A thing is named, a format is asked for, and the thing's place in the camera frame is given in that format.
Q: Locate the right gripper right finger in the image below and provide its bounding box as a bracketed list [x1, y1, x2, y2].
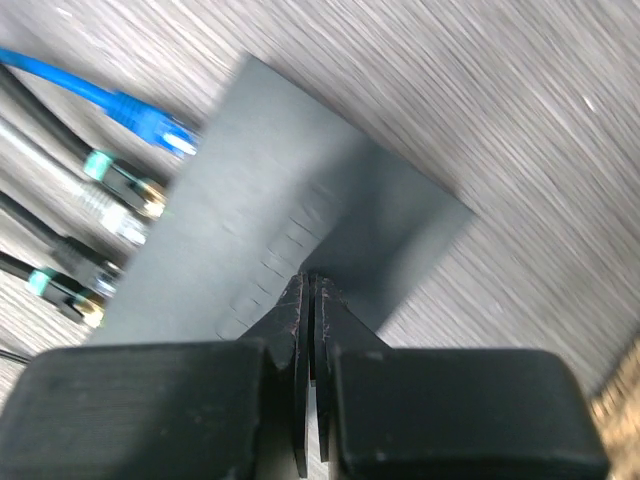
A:
[310, 275, 610, 479]

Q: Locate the wicker basket with liner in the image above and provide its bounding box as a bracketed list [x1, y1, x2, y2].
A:
[591, 336, 639, 479]

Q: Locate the blue ethernet cable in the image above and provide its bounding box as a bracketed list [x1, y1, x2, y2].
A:
[0, 47, 199, 160]

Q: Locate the black network switch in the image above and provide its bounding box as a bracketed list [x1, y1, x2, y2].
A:
[89, 56, 473, 345]

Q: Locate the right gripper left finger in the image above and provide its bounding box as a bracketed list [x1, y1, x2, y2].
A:
[1, 274, 310, 479]

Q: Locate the grey ethernet cable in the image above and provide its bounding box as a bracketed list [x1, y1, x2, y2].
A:
[0, 119, 149, 246]

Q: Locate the black ethernet cable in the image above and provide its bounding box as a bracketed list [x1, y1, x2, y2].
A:
[0, 192, 124, 329]
[0, 67, 169, 221]

